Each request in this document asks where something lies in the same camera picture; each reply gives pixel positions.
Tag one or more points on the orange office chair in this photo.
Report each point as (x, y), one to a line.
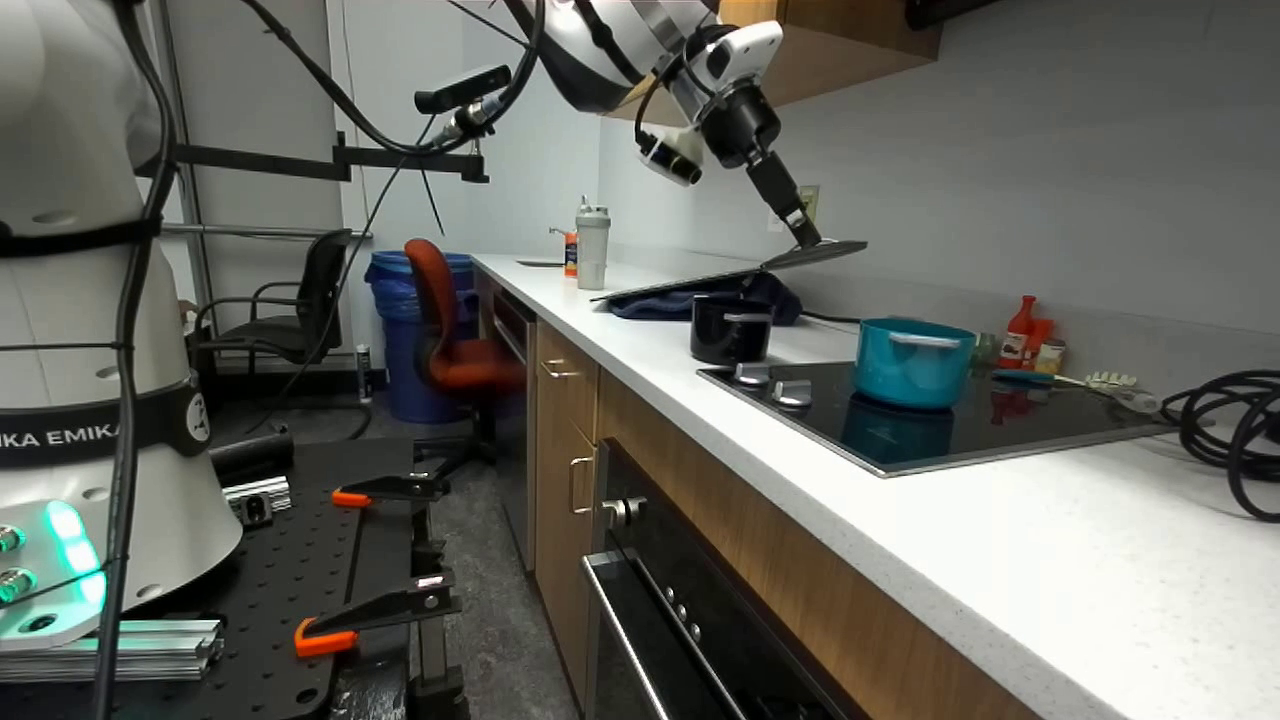
(459, 365)

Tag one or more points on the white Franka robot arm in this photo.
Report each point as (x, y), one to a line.
(111, 498)

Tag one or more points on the blue trash bin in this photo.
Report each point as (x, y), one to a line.
(400, 324)

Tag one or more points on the black induction cooktop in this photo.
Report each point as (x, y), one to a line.
(991, 423)

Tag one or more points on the red plastic bottle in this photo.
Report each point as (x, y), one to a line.
(1017, 335)

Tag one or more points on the wooden lower cabinet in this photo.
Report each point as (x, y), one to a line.
(859, 642)

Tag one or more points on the black office chair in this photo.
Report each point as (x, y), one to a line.
(283, 318)

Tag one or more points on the orange handled clamp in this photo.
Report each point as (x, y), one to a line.
(336, 635)
(400, 485)

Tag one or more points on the dark blue cloth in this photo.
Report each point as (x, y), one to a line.
(679, 302)

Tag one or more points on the silver tumbler bottle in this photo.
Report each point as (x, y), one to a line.
(595, 244)

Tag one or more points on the dark pot lid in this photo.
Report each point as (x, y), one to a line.
(784, 257)

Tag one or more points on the wooden upper cabinet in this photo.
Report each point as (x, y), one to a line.
(842, 47)

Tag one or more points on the black built-in oven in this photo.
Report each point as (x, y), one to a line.
(679, 630)

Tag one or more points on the blue pot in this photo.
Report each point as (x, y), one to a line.
(915, 361)

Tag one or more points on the orange handled clamp front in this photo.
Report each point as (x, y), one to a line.
(336, 635)

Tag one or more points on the black mug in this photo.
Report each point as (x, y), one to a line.
(730, 331)

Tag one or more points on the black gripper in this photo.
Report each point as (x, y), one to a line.
(743, 130)

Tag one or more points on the small orange bottle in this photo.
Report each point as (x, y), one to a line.
(569, 253)

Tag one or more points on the orange handled clamp rear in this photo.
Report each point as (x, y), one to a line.
(400, 485)

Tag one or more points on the black camera on stand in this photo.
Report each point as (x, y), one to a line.
(461, 90)

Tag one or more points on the wooden cabinet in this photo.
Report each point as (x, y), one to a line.
(859, 642)
(842, 47)

